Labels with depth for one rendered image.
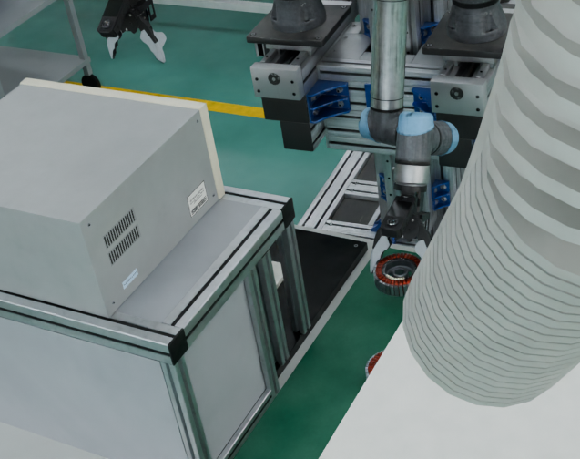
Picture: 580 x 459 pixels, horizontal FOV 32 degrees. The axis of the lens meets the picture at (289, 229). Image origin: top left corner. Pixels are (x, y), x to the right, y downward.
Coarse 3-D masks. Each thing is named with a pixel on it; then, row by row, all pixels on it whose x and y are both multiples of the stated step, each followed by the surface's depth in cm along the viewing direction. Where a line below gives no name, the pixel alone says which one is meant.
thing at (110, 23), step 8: (112, 0) 236; (120, 0) 235; (128, 0) 236; (112, 8) 235; (120, 8) 234; (104, 16) 235; (112, 16) 234; (120, 16) 234; (104, 24) 233; (112, 24) 233; (120, 24) 235; (104, 32) 233; (112, 32) 233
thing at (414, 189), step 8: (408, 192) 219; (416, 192) 220; (416, 200) 220; (416, 208) 222; (416, 216) 218; (424, 216) 220; (408, 224) 218; (416, 224) 217; (408, 232) 218; (416, 232) 218; (408, 240) 219
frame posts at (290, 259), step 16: (288, 240) 203; (288, 256) 205; (272, 272) 199; (288, 272) 209; (272, 288) 200; (288, 288) 211; (304, 288) 213; (272, 304) 201; (288, 304) 214; (304, 304) 214; (272, 320) 203; (304, 320) 215; (272, 336) 207; (272, 352) 209; (288, 352) 211
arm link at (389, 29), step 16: (384, 0) 218; (400, 0) 218; (384, 16) 219; (400, 16) 219; (384, 32) 221; (400, 32) 221; (384, 48) 222; (400, 48) 223; (384, 64) 224; (400, 64) 224; (384, 80) 225; (400, 80) 226; (384, 96) 227; (400, 96) 228; (368, 112) 233; (384, 112) 228; (400, 112) 229; (368, 128) 232; (384, 128) 230
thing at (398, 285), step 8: (392, 256) 224; (400, 256) 223; (408, 256) 222; (376, 264) 222; (384, 264) 222; (392, 264) 223; (400, 264) 223; (408, 264) 222; (416, 264) 220; (376, 272) 220; (384, 272) 220; (392, 272) 220; (400, 272) 222; (376, 280) 219; (384, 280) 217; (392, 280) 217; (400, 280) 216; (408, 280) 216; (384, 288) 217; (392, 288) 216; (400, 288) 216; (400, 296) 217
